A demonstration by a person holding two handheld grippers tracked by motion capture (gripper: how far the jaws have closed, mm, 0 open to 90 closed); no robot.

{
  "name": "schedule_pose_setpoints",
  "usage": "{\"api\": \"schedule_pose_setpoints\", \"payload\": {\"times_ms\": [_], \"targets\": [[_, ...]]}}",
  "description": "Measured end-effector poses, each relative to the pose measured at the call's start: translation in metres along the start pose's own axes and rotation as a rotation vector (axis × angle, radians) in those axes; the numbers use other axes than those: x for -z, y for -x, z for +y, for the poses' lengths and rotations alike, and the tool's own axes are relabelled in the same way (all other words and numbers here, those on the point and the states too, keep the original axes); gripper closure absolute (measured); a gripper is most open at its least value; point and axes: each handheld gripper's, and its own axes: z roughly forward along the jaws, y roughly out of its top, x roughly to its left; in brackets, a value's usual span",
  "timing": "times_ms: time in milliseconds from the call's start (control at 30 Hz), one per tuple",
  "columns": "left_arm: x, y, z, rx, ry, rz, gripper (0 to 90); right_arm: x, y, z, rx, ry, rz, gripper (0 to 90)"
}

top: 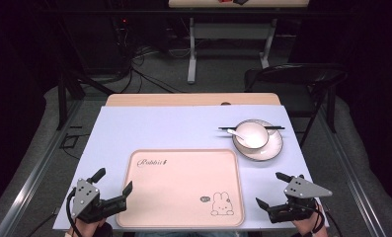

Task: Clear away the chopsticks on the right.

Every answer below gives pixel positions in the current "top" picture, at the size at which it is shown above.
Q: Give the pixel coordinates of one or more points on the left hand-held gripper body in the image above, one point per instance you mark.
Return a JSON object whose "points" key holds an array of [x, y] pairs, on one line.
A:
{"points": [[85, 197]]}

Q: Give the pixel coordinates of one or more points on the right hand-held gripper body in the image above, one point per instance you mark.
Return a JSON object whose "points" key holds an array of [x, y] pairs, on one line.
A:
{"points": [[302, 191]]}

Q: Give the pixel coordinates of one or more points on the person's left hand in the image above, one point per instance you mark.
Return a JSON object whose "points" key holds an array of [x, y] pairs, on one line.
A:
{"points": [[86, 229]]}

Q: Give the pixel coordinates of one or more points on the person's right hand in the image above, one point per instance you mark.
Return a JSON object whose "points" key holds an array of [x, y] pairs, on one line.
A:
{"points": [[312, 227]]}

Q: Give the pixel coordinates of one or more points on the white plate with dark rim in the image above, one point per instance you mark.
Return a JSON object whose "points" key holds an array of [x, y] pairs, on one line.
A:
{"points": [[271, 149]]}

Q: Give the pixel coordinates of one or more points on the black chopstick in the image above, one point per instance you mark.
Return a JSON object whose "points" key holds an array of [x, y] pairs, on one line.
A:
{"points": [[275, 128], [228, 127]]}

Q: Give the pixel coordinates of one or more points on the white bowl with dark rim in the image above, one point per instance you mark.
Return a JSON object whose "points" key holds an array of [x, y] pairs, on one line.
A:
{"points": [[254, 135]]}

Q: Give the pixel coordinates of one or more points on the pink rabbit print tray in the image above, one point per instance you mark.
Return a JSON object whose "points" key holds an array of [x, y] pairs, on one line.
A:
{"points": [[180, 191]]}

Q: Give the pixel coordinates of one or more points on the white ceramic spoon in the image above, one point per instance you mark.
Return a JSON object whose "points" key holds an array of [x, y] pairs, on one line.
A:
{"points": [[236, 133]]}

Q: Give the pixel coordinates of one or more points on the pale blue table mat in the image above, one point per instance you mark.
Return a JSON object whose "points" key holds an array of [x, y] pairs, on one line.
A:
{"points": [[157, 131]]}

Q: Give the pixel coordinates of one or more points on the black metal stand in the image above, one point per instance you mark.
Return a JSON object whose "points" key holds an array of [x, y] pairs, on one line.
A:
{"points": [[66, 89]]}

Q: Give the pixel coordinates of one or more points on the black folding chair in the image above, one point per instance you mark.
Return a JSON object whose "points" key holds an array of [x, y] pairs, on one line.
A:
{"points": [[302, 77]]}

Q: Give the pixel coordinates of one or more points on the wooden table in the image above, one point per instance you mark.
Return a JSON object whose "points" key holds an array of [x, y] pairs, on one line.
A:
{"points": [[183, 99]]}

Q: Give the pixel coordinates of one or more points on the white-legged wooden desk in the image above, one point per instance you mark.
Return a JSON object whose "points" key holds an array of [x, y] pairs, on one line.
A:
{"points": [[229, 31]]}

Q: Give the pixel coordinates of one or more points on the small black object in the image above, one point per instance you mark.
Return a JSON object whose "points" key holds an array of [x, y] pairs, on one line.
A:
{"points": [[240, 1]]}

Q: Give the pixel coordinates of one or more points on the red object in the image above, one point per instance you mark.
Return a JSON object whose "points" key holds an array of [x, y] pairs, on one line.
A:
{"points": [[225, 1]]}

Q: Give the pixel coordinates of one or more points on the metal floor rail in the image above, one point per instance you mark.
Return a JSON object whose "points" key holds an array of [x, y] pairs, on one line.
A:
{"points": [[351, 174], [35, 171]]}

